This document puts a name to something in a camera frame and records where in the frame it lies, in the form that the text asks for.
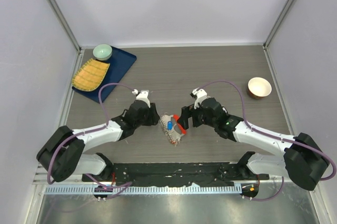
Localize slotted cable duct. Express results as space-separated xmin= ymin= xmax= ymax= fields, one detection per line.
xmin=44 ymin=184 xmax=242 ymax=195

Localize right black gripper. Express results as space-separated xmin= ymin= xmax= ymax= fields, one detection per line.
xmin=177 ymin=103 xmax=217 ymax=130

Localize blue key tag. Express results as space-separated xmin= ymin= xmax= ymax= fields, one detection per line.
xmin=167 ymin=121 xmax=173 ymax=130

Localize grey keyring holder red handle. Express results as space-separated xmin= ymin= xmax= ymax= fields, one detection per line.
xmin=160 ymin=114 xmax=186 ymax=146

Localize white brown bowl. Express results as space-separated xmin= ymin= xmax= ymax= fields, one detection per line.
xmin=247 ymin=77 xmax=272 ymax=99

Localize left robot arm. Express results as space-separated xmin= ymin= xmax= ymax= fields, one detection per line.
xmin=36 ymin=100 xmax=160 ymax=185

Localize green ceramic bowl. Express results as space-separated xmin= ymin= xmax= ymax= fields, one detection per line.
xmin=93 ymin=44 xmax=112 ymax=61

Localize blue tray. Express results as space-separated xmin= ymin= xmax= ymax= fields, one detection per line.
xmin=72 ymin=47 xmax=137 ymax=103

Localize purple cable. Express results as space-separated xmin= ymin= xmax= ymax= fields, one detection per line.
xmin=46 ymin=83 xmax=136 ymax=185
xmin=199 ymin=80 xmax=337 ymax=180

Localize right aluminium frame post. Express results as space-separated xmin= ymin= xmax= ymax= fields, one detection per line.
xmin=262 ymin=0 xmax=314 ymax=50

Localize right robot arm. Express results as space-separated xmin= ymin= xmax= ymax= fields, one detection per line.
xmin=177 ymin=98 xmax=331 ymax=191

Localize left aluminium frame post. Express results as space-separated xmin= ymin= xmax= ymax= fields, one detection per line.
xmin=30 ymin=0 xmax=85 ymax=54

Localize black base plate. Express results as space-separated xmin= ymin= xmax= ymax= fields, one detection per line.
xmin=81 ymin=161 xmax=271 ymax=187

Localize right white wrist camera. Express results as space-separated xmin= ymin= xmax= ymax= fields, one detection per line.
xmin=190 ymin=88 xmax=208 ymax=109

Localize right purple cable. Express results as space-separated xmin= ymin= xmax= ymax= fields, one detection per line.
xmin=199 ymin=80 xmax=337 ymax=180

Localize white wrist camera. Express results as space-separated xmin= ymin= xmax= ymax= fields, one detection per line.
xmin=190 ymin=88 xmax=208 ymax=109
xmin=132 ymin=89 xmax=151 ymax=108

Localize yellow woven mat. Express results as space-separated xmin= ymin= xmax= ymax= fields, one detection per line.
xmin=72 ymin=58 xmax=110 ymax=92

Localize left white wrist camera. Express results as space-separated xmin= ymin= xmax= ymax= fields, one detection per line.
xmin=132 ymin=89 xmax=151 ymax=108

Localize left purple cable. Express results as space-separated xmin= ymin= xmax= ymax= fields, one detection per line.
xmin=46 ymin=83 xmax=136 ymax=185

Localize aluminium frame post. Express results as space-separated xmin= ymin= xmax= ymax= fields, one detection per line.
xmin=262 ymin=0 xmax=314 ymax=50
xmin=30 ymin=0 xmax=85 ymax=54

